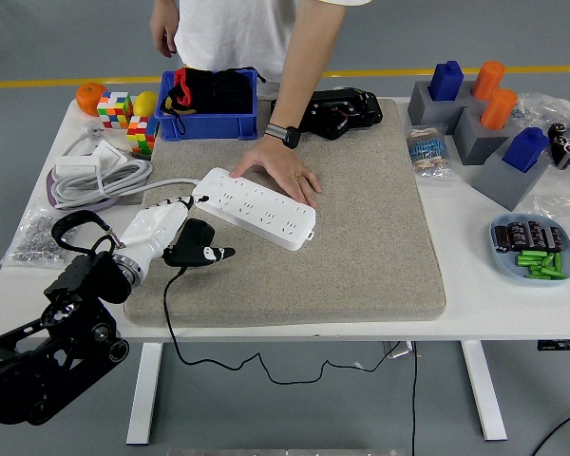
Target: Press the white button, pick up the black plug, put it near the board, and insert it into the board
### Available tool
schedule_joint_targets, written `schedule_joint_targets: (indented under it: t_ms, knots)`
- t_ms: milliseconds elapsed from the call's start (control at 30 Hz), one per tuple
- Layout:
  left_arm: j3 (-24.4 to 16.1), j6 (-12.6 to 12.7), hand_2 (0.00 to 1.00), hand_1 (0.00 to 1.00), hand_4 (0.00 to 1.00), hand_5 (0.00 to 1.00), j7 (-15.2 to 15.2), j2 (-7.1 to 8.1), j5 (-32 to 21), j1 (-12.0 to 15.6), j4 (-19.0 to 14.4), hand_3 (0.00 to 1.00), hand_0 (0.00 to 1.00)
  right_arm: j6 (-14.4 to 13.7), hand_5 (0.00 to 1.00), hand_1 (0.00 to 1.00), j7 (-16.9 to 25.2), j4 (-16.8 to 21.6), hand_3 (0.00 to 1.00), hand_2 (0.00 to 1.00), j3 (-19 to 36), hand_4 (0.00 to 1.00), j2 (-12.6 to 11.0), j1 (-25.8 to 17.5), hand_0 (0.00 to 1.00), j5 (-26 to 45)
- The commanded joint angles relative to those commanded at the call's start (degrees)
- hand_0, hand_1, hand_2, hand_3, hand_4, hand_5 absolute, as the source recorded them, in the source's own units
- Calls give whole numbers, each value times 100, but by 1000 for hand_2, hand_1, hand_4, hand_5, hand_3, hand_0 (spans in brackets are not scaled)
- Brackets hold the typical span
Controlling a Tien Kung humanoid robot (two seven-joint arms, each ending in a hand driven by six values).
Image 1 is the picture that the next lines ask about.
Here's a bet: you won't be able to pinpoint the blue plastic bin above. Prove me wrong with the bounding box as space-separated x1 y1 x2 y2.
153 69 259 143

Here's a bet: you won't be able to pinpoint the person's right hand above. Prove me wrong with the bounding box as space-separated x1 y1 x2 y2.
149 21 180 59

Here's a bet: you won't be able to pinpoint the grey block holder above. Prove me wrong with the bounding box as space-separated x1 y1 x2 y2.
407 79 485 136
472 146 552 212
452 106 512 166

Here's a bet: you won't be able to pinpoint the thin black plug cord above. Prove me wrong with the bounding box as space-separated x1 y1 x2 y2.
162 264 401 385

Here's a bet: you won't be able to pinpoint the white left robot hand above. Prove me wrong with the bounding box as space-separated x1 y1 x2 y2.
118 193 238 270

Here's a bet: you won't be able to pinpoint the white square plate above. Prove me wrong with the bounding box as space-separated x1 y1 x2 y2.
92 140 129 175

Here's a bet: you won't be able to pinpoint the clear bag of resistors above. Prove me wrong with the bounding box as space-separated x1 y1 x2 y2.
405 123 457 181

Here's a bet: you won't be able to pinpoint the crumpled clear plastic bag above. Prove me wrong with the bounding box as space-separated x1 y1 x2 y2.
531 192 570 257
510 90 570 139

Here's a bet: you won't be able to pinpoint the black and red fabric pouches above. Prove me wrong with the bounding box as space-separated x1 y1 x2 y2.
159 66 267 135

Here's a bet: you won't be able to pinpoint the white rectangular block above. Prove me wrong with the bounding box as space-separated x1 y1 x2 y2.
55 156 101 180

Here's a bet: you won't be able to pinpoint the blue plastic block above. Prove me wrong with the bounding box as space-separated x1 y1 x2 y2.
501 126 550 172
428 60 466 103

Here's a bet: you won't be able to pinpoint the black capacitor white print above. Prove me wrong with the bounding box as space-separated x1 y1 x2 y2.
525 219 546 249
542 224 565 254
492 224 512 254
507 221 529 251

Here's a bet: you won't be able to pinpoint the grey coiled power cable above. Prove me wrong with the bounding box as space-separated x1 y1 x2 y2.
50 121 201 210

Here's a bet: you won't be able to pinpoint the black floor cable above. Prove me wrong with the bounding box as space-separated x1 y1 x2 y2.
531 406 570 456

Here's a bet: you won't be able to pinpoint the yellow lemon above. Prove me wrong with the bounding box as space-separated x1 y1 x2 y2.
131 90 160 118

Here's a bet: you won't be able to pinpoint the clear bag of metal nuts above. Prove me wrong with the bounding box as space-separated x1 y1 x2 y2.
0 206 80 271

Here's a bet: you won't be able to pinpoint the black plug adapter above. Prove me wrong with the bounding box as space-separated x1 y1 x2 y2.
174 218 218 251

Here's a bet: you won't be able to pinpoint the black wristwatch striped band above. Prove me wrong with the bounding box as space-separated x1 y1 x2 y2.
264 122 304 150

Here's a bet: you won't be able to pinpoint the orange plastic cylinder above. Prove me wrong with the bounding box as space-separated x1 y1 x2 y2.
470 60 506 102
479 87 519 131

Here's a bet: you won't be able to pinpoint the white table leg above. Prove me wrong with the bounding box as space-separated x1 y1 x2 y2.
460 340 508 442
125 341 164 447

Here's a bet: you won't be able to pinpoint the black hanging cable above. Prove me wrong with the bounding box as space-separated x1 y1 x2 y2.
410 341 419 456

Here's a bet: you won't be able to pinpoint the black electronic device housing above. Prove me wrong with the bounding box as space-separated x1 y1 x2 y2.
269 87 384 142

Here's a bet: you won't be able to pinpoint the silver bracket under table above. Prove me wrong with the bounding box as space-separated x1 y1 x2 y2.
382 340 422 358

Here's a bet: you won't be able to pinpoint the multicolour puzzle cube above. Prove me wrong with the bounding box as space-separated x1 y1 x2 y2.
96 89 134 130
125 115 161 156

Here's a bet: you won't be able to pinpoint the grey-brown mat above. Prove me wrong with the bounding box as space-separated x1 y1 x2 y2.
122 97 447 328

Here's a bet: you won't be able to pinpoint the light blue tray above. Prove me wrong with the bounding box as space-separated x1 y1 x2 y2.
488 212 570 287

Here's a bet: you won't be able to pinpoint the orange fruit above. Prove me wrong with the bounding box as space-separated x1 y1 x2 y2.
74 82 108 117

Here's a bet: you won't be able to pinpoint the white power strip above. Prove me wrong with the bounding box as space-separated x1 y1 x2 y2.
191 165 317 252

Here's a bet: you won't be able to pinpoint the person's torso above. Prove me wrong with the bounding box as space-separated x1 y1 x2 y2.
174 0 374 99

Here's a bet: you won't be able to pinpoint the person's left hand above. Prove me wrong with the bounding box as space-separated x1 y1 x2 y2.
228 137 324 209

